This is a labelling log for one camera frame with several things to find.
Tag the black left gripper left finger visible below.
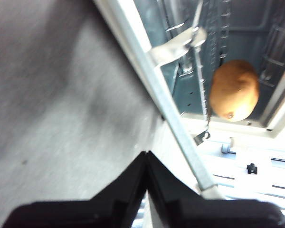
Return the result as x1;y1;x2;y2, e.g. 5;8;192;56
2;151;148;228

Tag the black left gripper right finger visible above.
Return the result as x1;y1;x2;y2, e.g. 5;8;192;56
146;150;285;228

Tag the brown potato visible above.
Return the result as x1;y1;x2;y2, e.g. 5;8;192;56
209;59;260;123

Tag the metal wire oven rack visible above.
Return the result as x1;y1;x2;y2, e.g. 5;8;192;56
192;0;231;133

